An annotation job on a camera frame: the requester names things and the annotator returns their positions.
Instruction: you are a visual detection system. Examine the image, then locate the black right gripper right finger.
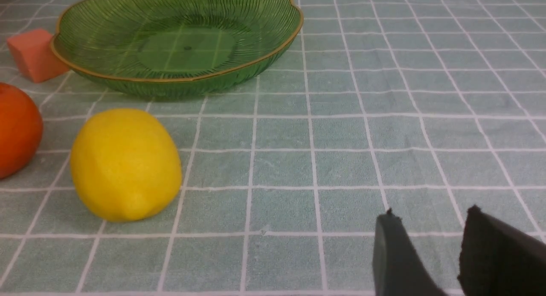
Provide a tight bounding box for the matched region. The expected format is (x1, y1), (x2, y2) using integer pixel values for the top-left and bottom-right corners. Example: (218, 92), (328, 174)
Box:
(458, 205), (546, 296)

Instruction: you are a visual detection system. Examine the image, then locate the yellow lemon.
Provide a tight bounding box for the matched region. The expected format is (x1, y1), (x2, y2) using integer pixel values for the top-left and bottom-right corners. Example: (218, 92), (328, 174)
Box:
(70, 108), (183, 222)

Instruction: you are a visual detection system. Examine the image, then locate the teal checkered tablecloth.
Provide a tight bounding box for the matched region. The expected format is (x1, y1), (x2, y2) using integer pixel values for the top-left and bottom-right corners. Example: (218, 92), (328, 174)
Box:
(1, 0), (545, 296)

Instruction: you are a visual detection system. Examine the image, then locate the salmon pink foam cube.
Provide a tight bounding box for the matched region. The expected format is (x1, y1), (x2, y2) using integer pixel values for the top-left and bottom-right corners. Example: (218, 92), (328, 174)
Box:
(6, 29), (70, 84)

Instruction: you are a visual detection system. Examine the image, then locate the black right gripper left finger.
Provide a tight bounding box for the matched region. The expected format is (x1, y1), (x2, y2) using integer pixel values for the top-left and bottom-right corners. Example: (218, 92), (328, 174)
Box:
(372, 208), (446, 296)

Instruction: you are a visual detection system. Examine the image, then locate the green glass leaf plate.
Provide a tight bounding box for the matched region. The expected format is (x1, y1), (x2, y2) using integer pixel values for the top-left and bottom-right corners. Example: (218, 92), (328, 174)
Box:
(50, 0), (304, 99)

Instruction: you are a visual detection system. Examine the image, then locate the orange persimmon with green leaves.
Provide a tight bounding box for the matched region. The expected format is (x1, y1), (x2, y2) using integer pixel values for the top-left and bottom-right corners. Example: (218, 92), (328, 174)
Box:
(0, 82), (44, 179)

